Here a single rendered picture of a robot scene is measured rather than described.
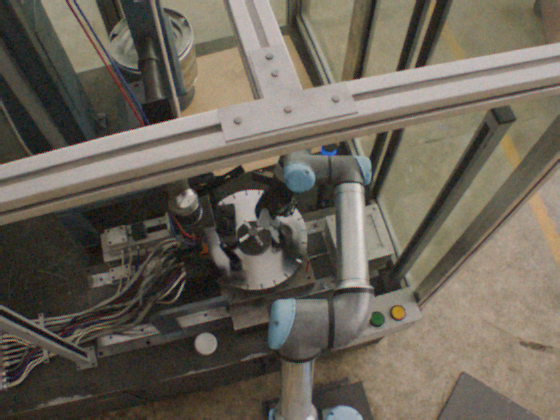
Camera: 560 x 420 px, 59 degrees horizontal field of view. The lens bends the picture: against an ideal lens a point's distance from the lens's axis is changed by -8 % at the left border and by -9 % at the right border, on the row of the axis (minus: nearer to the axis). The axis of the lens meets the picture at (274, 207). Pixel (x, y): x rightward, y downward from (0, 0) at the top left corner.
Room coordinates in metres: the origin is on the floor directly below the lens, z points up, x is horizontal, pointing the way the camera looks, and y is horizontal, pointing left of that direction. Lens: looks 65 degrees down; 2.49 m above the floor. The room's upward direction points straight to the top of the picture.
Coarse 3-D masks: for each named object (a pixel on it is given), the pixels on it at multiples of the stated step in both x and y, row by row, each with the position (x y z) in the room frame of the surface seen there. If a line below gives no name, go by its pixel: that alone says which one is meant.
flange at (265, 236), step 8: (256, 224) 0.64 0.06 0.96; (240, 232) 0.62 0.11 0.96; (264, 232) 0.62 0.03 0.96; (248, 240) 0.58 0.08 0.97; (256, 240) 0.58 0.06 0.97; (264, 240) 0.59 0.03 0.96; (240, 248) 0.56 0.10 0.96; (248, 248) 0.56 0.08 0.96; (256, 248) 0.56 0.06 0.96; (264, 248) 0.56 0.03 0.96
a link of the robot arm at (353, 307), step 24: (336, 168) 0.64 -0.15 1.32; (360, 168) 0.64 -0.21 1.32; (336, 192) 0.59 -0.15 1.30; (360, 192) 0.58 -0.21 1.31; (336, 216) 0.52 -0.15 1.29; (360, 216) 0.51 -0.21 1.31; (336, 240) 0.47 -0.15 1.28; (360, 240) 0.45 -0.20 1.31; (360, 264) 0.39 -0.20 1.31; (336, 288) 0.34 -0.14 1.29; (360, 288) 0.33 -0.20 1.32; (336, 312) 0.28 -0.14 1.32; (360, 312) 0.28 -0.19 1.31; (336, 336) 0.22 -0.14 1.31
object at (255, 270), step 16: (240, 192) 0.76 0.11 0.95; (256, 192) 0.76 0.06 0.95; (240, 208) 0.70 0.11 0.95; (240, 224) 0.65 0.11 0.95; (288, 224) 0.65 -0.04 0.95; (304, 224) 0.65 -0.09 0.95; (208, 240) 0.59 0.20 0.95; (272, 240) 0.59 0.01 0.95; (288, 240) 0.59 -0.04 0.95; (304, 240) 0.59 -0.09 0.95; (208, 256) 0.54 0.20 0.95; (224, 256) 0.54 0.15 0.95; (240, 256) 0.54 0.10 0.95; (256, 256) 0.54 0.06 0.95; (272, 256) 0.54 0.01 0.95; (288, 256) 0.54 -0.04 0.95; (224, 272) 0.49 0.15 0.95; (240, 272) 0.49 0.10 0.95; (256, 272) 0.49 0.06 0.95; (272, 272) 0.49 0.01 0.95; (288, 272) 0.49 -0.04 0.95; (256, 288) 0.44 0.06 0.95
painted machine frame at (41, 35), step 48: (0, 0) 0.95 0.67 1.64; (144, 0) 0.87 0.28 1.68; (0, 48) 0.90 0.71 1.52; (48, 48) 1.03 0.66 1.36; (0, 96) 0.91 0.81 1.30; (48, 96) 0.94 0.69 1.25; (144, 96) 0.72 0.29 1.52; (48, 144) 0.92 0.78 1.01; (144, 192) 0.72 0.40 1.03; (96, 240) 0.66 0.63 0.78
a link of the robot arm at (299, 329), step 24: (288, 312) 0.28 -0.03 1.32; (312, 312) 0.28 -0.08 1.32; (288, 336) 0.23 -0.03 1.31; (312, 336) 0.22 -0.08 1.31; (288, 360) 0.18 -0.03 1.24; (312, 360) 0.19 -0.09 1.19; (288, 384) 0.13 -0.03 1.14; (312, 384) 0.14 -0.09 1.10; (288, 408) 0.08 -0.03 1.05; (312, 408) 0.08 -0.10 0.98
